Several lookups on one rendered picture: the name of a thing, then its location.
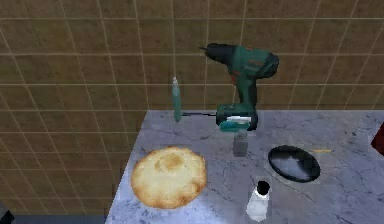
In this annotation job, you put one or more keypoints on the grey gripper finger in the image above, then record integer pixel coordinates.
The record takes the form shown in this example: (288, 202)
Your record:
(200, 114)

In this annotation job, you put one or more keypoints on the green bottle with white cap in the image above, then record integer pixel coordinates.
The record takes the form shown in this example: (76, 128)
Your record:
(177, 101)

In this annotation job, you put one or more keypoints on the white shaker with black cap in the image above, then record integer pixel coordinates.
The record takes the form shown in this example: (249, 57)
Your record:
(257, 205)

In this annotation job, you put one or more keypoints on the grey translucent shaker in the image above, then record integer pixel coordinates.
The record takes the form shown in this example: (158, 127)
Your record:
(240, 145)

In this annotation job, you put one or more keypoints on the green and black power drill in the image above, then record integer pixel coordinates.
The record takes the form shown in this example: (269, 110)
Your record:
(245, 76)

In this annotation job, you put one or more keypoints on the round golden flat bread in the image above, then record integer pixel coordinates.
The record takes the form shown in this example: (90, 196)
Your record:
(168, 176)

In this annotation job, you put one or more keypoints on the black round plate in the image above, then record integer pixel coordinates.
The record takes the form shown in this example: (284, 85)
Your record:
(293, 163)

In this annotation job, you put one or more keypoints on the thin yellow pencil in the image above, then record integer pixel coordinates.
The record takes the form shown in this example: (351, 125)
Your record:
(322, 151)

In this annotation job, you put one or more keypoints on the dark red object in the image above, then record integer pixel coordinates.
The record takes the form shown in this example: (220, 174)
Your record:
(379, 140)

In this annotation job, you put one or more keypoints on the black angular object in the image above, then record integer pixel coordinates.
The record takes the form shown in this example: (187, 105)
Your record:
(6, 217)

